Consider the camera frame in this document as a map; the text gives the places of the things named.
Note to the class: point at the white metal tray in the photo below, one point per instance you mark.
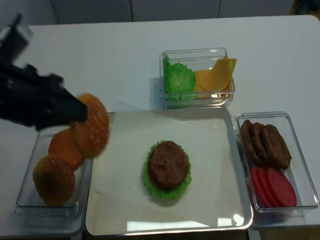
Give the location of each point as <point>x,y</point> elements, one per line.
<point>107,216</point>

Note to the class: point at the clear lettuce cheese container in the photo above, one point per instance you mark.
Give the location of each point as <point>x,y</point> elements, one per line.
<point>195,59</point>

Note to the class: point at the middle red tomato slice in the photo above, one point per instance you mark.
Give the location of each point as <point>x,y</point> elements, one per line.
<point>267,197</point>

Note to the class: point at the right red tomato slice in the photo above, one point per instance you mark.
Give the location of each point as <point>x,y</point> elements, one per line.
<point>281,189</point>

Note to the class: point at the lower yellow cheese slice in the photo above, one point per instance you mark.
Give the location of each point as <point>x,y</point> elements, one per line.
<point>201,94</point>

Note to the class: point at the right brown patty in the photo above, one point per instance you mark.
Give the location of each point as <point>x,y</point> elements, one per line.
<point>275,147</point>

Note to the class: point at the clear bun container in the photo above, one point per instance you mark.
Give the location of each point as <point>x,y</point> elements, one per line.
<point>30,203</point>

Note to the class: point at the sesame bun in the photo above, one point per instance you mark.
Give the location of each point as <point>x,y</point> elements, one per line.
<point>54,180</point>
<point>91,136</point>

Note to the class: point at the upper yellow cheese slice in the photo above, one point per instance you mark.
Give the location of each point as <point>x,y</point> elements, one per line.
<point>219,76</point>

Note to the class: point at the middle brown patty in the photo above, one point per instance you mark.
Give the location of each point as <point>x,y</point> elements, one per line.
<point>258,145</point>

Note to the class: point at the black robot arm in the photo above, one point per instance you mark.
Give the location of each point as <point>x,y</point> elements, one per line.
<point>15,41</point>

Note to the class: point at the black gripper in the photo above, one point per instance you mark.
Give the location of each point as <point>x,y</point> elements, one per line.
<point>29,99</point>

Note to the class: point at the yellow cheese slice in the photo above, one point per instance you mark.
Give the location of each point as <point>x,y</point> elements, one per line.
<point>201,94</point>
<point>219,76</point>

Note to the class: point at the white parchment paper sheet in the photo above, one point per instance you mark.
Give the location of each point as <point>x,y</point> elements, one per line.
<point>203,133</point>

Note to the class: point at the red tomato slice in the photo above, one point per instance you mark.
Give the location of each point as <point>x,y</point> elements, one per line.
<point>281,189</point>
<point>258,187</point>
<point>267,197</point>

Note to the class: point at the left brown patty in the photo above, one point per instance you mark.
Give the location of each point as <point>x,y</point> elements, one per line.
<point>247,142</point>

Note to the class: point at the left red tomato slice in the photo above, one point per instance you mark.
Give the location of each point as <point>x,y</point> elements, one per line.
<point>258,187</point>

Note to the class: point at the green lettuce in container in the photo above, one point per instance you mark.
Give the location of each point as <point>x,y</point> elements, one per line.
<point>179,79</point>

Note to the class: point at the brown patty on tray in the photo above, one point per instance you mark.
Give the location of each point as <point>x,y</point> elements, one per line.
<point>168,165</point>

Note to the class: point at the flat orange bun bottom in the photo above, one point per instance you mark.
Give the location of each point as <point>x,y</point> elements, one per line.
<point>62,146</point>

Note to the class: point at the clear patty tomato container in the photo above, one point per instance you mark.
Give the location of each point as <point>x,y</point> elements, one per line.
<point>297,173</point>

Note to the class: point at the green lettuce leaf on tray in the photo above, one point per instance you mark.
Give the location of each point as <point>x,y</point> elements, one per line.
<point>158,193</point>

